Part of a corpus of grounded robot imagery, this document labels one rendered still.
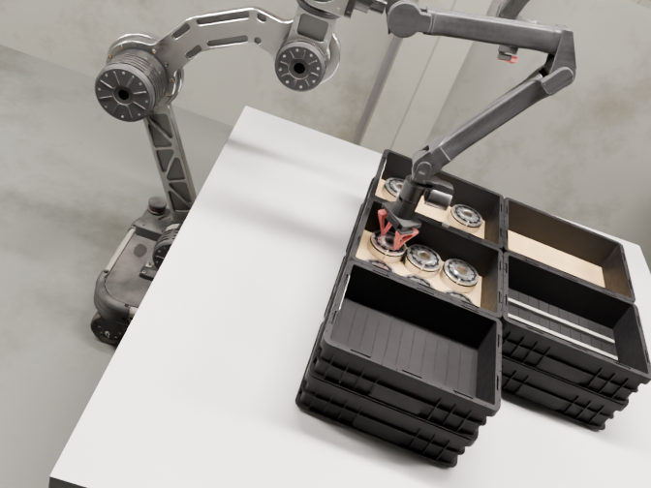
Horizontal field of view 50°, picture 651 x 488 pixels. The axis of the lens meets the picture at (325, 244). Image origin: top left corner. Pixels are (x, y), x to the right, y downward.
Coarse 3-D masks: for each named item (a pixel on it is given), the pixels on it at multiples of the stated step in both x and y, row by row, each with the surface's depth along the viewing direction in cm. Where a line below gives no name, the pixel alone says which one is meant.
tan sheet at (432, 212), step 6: (384, 180) 219; (378, 186) 216; (378, 192) 213; (420, 198) 218; (420, 204) 215; (420, 210) 213; (426, 210) 214; (432, 210) 215; (438, 210) 216; (432, 216) 212; (438, 216) 213; (444, 216) 214; (480, 228) 216; (474, 234) 212; (480, 234) 213
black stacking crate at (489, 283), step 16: (384, 208) 190; (368, 224) 194; (352, 240) 191; (416, 240) 194; (432, 240) 193; (448, 240) 192; (464, 240) 191; (448, 256) 195; (464, 256) 193; (480, 256) 192; (496, 256) 190; (480, 272) 195; (496, 272) 183; (496, 288) 178; (480, 304) 186
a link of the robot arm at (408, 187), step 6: (408, 180) 176; (402, 186) 178; (408, 186) 176; (414, 186) 175; (420, 186) 175; (426, 186) 176; (402, 192) 178; (408, 192) 176; (414, 192) 176; (420, 192) 176; (426, 192) 178; (402, 198) 180; (408, 198) 177; (414, 198) 177; (426, 198) 177
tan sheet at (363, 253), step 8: (368, 232) 195; (360, 240) 191; (368, 240) 192; (360, 248) 188; (360, 256) 186; (368, 256) 187; (392, 264) 187; (400, 264) 188; (400, 272) 186; (408, 272) 187; (432, 280) 187; (440, 280) 189; (480, 280) 195; (440, 288) 186; (448, 288) 187; (480, 288) 192; (472, 296) 187
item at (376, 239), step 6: (372, 234) 189; (378, 234) 191; (384, 234) 191; (390, 234) 192; (372, 240) 187; (378, 240) 188; (378, 246) 186; (384, 246) 187; (402, 246) 190; (384, 252) 185; (390, 252) 186; (396, 252) 187; (402, 252) 187
